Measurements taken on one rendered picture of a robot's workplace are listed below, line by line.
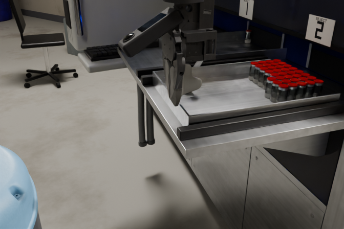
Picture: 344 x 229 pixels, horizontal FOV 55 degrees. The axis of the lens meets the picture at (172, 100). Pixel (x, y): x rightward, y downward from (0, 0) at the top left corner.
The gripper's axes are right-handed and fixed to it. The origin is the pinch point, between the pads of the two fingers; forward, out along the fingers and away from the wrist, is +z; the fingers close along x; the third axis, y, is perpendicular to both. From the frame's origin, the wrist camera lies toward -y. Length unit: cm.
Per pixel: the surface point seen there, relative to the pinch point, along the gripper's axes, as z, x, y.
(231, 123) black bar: 2.5, -8.2, 8.8
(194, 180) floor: 92, 85, 41
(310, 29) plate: -9.2, 9.9, 38.7
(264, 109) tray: 1.7, -6.2, 17.2
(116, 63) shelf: 12, 65, -1
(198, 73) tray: 2.6, 19.5, 13.8
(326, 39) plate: -8.0, 4.2, 38.7
